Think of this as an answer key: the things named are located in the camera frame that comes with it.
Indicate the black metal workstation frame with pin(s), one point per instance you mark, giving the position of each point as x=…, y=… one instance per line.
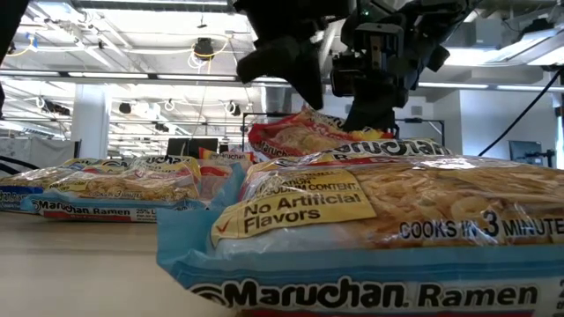
x=423, y=120

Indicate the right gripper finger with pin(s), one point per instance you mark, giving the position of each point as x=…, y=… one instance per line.
x=291, y=61
x=374, y=110

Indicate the long ceiling light strip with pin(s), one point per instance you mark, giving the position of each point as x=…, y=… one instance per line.
x=194, y=77

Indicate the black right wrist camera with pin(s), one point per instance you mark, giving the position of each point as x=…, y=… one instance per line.
x=348, y=77

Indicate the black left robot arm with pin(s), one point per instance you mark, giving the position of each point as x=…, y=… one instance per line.
x=9, y=22

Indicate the clear plastic bin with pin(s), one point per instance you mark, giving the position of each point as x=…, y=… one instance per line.
x=220, y=189

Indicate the red Maruchan ramen packet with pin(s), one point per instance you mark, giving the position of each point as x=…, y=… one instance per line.
x=216, y=171
x=299, y=136

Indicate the white square column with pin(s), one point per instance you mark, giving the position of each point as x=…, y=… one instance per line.
x=90, y=123

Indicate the black ceiling-mounted device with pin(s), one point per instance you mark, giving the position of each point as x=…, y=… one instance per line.
x=203, y=47

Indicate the grey partition curtain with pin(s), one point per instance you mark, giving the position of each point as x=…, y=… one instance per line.
x=39, y=152

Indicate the large silver spiral duct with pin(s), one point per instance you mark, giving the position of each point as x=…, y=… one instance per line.
x=275, y=99

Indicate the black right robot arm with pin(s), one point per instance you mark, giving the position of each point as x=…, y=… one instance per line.
x=440, y=22

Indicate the wall-side computer monitor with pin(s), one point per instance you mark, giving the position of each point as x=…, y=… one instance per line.
x=524, y=153

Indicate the grey rectangular air duct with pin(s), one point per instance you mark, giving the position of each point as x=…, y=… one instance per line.
x=489, y=33

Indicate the grey wall vent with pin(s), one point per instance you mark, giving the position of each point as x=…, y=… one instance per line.
x=416, y=110

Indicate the light blue Maruchan ramen packet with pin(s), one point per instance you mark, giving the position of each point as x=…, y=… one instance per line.
x=352, y=264
x=114, y=193

